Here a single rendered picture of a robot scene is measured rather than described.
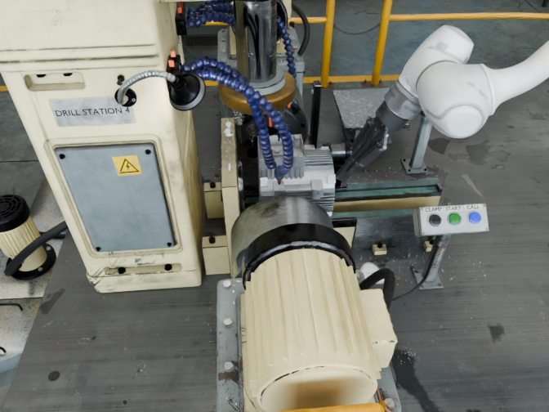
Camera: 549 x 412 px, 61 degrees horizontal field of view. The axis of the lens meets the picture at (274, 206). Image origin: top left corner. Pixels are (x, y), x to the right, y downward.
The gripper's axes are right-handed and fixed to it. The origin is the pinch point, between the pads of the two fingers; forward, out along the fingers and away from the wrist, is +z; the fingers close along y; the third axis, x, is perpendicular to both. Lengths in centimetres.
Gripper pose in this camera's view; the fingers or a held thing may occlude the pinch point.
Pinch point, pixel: (347, 169)
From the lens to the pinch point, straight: 124.9
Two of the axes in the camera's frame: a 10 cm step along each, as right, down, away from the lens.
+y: 0.9, 6.9, -7.2
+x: 8.6, 3.1, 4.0
